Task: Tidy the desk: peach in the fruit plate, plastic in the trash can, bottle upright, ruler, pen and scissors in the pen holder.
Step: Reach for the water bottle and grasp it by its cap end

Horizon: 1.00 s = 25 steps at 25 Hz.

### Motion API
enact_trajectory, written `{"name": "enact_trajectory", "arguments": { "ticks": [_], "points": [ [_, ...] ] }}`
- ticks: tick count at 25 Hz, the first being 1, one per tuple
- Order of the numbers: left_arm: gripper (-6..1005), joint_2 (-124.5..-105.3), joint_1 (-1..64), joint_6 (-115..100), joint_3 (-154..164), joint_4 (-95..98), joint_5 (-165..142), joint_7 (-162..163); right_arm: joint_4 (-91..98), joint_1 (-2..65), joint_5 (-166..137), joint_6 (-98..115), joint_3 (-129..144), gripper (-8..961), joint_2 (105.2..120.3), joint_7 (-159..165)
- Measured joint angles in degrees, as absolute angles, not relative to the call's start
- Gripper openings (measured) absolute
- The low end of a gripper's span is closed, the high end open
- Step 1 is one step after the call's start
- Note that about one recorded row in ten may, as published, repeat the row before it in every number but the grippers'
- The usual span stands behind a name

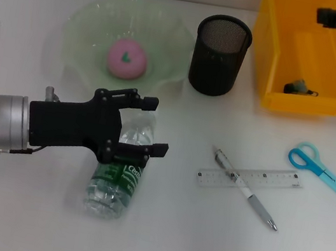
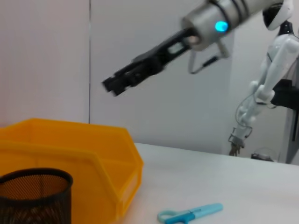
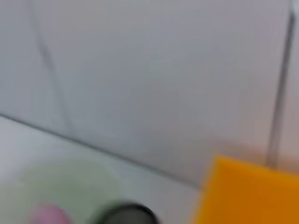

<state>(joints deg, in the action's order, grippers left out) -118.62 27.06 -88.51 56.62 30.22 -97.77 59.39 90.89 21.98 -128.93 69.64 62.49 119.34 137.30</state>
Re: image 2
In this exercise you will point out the blue scissors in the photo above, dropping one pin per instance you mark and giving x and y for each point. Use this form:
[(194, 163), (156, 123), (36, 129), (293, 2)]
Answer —
[(187, 213)]

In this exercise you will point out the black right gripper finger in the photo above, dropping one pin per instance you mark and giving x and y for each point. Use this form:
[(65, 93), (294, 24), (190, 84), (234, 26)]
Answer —
[(123, 87), (116, 78)]

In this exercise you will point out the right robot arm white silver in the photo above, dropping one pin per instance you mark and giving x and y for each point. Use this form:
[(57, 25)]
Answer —
[(210, 14)]

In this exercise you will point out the small dark device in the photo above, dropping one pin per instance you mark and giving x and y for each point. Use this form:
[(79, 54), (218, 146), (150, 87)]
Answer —
[(264, 155)]

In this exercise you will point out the grey robot stand column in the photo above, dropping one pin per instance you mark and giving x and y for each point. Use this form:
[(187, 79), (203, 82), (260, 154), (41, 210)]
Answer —
[(289, 151)]

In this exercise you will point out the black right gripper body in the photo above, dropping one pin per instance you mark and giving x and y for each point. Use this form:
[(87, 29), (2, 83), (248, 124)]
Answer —
[(163, 50)]

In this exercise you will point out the black mesh pen holder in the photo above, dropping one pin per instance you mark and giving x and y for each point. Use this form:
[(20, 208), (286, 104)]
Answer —
[(35, 203)]

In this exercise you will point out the black mount block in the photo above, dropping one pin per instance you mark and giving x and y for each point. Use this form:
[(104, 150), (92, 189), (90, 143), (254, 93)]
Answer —
[(285, 93)]

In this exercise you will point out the yellow plastic bin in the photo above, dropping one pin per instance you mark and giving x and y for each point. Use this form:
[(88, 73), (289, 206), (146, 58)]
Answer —
[(70, 151)]

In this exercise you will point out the white humanoid robot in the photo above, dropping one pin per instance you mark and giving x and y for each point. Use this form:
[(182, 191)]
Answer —
[(278, 58)]

